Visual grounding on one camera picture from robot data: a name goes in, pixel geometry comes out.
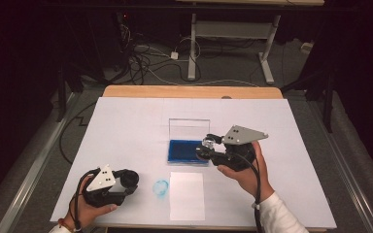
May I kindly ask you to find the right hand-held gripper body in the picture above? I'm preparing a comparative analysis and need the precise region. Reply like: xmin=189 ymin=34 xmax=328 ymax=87
xmin=211 ymin=124 xmax=270 ymax=173

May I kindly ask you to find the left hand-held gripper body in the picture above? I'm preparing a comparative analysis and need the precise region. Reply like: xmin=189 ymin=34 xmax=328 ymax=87
xmin=82 ymin=164 xmax=136 ymax=209

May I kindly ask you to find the round stamp with clear knob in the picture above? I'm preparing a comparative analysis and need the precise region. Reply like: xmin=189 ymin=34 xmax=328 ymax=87
xmin=195 ymin=137 xmax=217 ymax=162

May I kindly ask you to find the blue ink pad case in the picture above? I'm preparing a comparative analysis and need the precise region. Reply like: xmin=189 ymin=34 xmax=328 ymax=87
xmin=167 ymin=117 xmax=212 ymax=166

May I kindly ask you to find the person's left hand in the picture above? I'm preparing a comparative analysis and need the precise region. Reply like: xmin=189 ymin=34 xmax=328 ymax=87
xmin=64 ymin=176 xmax=119 ymax=230

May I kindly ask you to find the small clear blue cap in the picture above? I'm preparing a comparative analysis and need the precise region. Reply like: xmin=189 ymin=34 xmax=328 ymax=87
xmin=152 ymin=179 xmax=170 ymax=197

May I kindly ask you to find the large white board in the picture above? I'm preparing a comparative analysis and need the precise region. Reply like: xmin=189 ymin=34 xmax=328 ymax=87
xmin=50 ymin=96 xmax=338 ymax=230

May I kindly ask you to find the white paper sheet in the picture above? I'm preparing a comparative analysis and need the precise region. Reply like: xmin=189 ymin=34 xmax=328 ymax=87
xmin=169 ymin=171 xmax=206 ymax=222

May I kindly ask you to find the black stand leg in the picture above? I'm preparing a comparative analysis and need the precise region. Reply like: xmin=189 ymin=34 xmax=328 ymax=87
xmin=323 ymin=74 xmax=335 ymax=134
xmin=56 ymin=61 xmax=68 ymax=123

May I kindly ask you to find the left hand-held gripper cable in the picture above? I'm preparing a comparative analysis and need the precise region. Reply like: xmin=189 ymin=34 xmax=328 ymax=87
xmin=67 ymin=168 xmax=102 ymax=232

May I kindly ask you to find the hand-held gripper cable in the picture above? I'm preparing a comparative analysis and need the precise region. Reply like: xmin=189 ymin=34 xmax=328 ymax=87
xmin=234 ymin=152 xmax=264 ymax=233
xmin=67 ymin=168 xmax=102 ymax=232

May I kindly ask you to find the right hand-held gripper cable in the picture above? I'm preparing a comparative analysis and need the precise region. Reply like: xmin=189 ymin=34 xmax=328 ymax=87
xmin=234 ymin=152 xmax=264 ymax=233

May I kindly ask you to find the black floor cable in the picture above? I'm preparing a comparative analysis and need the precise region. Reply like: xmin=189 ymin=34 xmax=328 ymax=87
xmin=58 ymin=101 xmax=98 ymax=165

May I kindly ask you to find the aluminium rail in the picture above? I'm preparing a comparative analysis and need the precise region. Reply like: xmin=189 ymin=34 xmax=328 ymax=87
xmin=305 ymin=100 xmax=373 ymax=233
xmin=0 ymin=91 xmax=82 ymax=233

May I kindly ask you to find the tangle of black cables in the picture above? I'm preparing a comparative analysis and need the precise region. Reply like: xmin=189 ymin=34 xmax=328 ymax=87
xmin=115 ymin=22 xmax=202 ymax=85

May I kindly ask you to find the white metal desk frame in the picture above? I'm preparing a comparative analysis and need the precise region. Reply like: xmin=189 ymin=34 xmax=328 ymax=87
xmin=186 ymin=13 xmax=282 ymax=85

